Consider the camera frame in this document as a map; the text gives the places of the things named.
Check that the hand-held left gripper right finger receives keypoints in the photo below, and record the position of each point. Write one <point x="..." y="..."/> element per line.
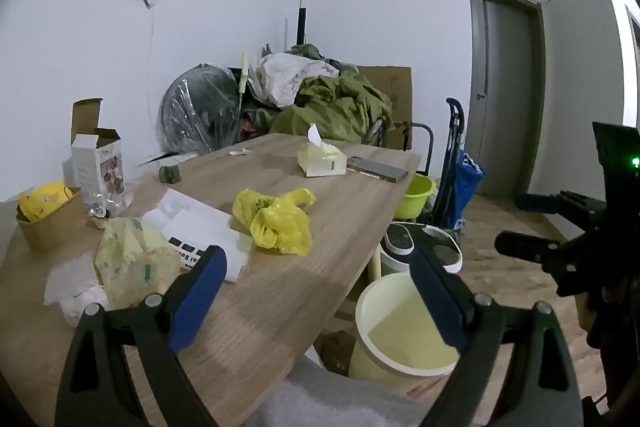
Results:
<point x="440" y="302"/>

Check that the yellow tissue pack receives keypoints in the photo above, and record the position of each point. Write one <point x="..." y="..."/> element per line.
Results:
<point x="322" y="157"/>

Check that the clear plastic wrapper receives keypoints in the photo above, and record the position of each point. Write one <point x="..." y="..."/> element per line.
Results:
<point x="107" y="202"/>

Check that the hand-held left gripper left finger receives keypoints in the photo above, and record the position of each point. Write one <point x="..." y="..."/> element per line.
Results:
<point x="200" y="287"/>

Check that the white flat carton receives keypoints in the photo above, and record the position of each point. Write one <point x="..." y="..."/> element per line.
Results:
<point x="167" y="158"/>

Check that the pale green plastic bag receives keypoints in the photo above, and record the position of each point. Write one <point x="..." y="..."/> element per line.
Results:
<point x="132" y="262"/>

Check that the brown cardboard sheet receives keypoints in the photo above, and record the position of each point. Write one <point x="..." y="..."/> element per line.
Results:
<point x="397" y="87"/>

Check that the pale yellow bucket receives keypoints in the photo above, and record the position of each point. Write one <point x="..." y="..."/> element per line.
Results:
<point x="395" y="332"/>

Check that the clear plastic wrap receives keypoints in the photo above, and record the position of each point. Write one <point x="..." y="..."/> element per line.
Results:
<point x="65" y="277"/>

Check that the brown paper bowl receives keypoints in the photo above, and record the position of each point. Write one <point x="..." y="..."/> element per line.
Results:
<point x="50" y="227"/>

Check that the blue shopping trolley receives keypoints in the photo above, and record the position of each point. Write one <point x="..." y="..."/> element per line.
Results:
<point x="462" y="172"/>

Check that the pile of green clothes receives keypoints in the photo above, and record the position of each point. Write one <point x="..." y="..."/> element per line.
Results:
<point x="340" y="107"/>

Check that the white lidded bin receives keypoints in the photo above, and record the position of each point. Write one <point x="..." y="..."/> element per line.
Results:
<point x="400" y="257"/>

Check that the grey door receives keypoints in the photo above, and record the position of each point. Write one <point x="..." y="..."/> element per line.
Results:
<point x="500" y="92"/>

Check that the white foam sheet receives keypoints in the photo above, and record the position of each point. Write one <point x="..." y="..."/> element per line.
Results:
<point x="82" y="306"/>

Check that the plastic-wrapped black fan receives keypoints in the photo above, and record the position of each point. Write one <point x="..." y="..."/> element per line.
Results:
<point x="200" y="107"/>

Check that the small white wrapper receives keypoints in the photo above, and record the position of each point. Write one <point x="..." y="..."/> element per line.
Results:
<point x="239" y="152"/>

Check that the green plastic basin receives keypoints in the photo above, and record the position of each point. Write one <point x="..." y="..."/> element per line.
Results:
<point x="415" y="197"/>

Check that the yellow plastic bag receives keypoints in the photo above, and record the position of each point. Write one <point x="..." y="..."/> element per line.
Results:
<point x="275" y="219"/>

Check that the smartphone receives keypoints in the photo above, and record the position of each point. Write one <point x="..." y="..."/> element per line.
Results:
<point x="377" y="168"/>

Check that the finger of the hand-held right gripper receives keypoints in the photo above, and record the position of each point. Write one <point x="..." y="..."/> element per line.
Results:
<point x="522" y="244"/>
<point x="535" y="203"/>

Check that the black metal chair frame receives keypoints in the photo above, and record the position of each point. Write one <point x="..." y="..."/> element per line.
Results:
<point x="429" y="142"/>

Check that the white red-printed plastic bag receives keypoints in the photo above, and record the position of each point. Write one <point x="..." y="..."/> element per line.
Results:
<point x="280" y="77"/>

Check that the small green figurine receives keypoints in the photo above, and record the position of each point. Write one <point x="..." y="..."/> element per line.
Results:
<point x="169" y="173"/>

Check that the white printed paper packaging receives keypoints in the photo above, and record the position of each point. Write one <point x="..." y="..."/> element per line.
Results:
<point x="200" y="227"/>

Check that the white carton box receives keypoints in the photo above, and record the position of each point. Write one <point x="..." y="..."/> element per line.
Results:
<point x="97" y="162"/>

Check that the grey cloth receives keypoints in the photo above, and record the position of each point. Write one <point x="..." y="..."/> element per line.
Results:
<point x="325" y="397"/>

